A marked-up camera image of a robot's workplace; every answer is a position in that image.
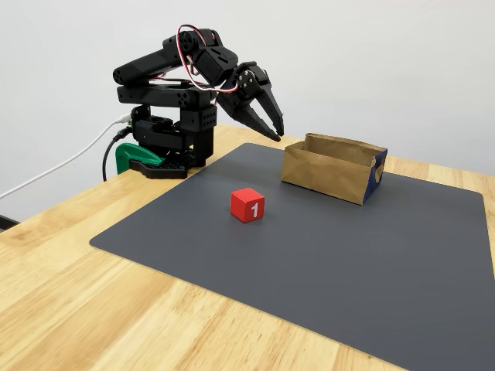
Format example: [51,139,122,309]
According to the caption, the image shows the red cube with white print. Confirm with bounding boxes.
[230,188,266,224]

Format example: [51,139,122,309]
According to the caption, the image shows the brown paper box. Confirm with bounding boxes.
[281,132,388,206]

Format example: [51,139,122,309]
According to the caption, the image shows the green table clamp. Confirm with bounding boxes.
[114,142,166,175]

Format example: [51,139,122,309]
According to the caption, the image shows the grey mat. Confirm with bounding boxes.
[89,142,495,371]

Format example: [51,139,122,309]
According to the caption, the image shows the dark object behind table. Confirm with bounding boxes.
[0,214,20,233]

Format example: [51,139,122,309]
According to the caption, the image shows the red white servo wire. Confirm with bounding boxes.
[176,24,241,94]

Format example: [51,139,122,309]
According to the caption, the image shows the black cable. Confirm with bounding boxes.
[101,129,132,182]

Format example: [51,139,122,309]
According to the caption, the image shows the white cable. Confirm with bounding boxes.
[0,114,131,200]

